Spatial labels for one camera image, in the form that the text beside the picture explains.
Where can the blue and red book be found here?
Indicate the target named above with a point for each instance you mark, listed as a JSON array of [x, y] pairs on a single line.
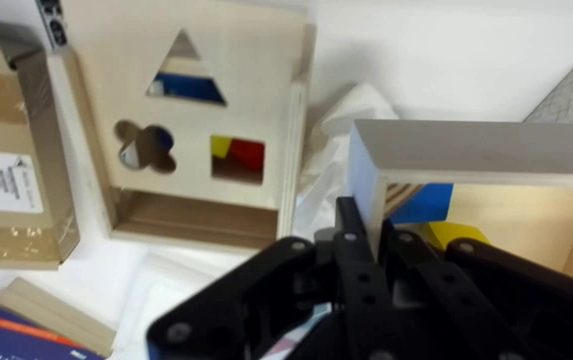
[[36, 324]]

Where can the blue toy block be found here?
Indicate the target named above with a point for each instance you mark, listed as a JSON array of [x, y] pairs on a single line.
[[427, 204]]

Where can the yellow toy block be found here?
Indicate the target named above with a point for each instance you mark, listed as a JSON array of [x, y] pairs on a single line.
[[446, 233]]

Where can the brown cardboard tray box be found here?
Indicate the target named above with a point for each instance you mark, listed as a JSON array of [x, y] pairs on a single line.
[[36, 213]]

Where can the wooden shape sorter cube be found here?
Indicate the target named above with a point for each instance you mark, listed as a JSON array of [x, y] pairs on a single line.
[[193, 112]]

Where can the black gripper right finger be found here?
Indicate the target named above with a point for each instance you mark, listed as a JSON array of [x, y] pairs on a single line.
[[477, 300]]

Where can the small wooden crate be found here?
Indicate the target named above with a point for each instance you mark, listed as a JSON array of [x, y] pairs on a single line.
[[510, 178]]

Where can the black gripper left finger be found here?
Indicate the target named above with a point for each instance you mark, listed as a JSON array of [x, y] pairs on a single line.
[[333, 284]]

